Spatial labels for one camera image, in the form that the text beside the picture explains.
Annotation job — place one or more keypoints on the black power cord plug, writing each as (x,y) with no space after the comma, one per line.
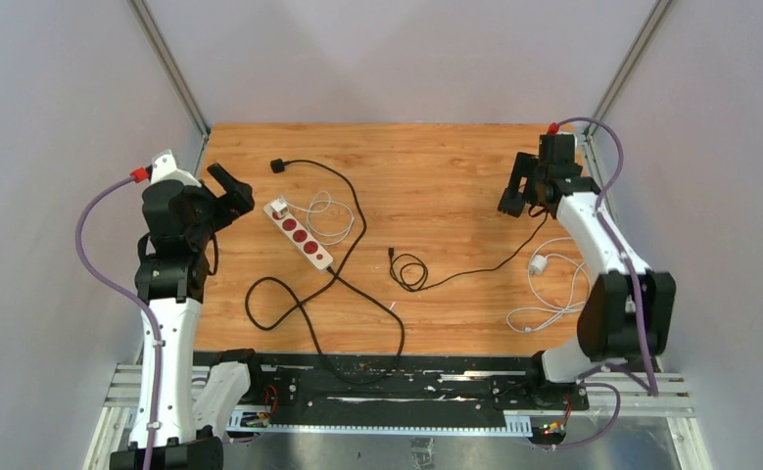
(278,165)

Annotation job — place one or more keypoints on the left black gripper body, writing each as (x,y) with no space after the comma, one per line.
(214,213)

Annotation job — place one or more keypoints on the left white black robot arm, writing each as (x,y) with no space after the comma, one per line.
(173,428)

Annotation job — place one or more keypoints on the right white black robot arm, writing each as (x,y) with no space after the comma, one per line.
(629,307)

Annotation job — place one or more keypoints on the aluminium frame rail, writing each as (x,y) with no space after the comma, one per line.
(661,432)

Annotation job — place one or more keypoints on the white red power strip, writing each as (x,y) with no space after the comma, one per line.
(302,240)

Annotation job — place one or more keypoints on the white usb charger plug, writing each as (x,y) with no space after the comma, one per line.
(279,209)

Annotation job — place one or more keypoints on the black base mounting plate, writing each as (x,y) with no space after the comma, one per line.
(426,395)

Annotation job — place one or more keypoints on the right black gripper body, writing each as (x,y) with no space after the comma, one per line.
(526,165)

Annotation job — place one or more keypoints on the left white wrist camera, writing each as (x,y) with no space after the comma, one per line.
(164,167)

